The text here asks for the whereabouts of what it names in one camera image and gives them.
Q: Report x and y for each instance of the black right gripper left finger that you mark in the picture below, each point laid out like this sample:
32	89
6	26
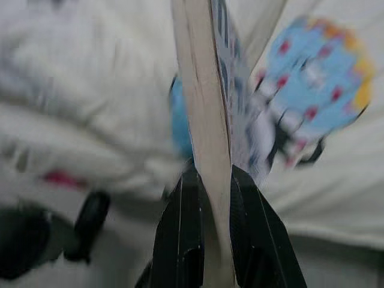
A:
180	228

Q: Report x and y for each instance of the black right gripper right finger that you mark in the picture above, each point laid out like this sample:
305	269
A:
261	240

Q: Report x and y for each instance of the white book blue letters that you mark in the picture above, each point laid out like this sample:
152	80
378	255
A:
204	105

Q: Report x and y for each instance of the white cartoon print blanket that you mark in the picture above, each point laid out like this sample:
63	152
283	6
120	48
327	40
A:
90	90

